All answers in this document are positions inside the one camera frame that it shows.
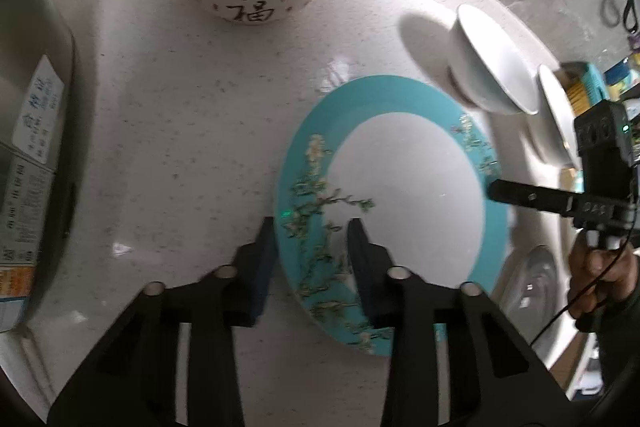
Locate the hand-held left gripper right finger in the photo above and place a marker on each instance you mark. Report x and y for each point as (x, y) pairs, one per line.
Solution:
(361, 287)

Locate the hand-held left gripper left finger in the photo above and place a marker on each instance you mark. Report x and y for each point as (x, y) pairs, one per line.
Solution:
(265, 279)

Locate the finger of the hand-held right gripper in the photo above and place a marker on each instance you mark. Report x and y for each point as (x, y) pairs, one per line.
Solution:
(525, 197)

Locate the teal floral plate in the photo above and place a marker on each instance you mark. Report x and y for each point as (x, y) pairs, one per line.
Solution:
(410, 187)

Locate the person's right forearm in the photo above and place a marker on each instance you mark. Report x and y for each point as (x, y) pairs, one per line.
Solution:
(620, 342)

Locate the person's right hand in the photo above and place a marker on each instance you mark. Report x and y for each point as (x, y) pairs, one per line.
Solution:
(597, 272)

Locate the bundle of wooden chopsticks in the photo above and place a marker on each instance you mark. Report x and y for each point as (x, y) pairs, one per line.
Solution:
(577, 94)

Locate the teal plastic basket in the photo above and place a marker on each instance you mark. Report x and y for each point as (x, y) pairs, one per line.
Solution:
(597, 82)

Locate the colourful packets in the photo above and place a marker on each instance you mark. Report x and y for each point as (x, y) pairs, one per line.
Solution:
(625, 72)

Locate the stainless steel cooker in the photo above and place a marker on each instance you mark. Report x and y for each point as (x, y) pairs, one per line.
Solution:
(30, 57)

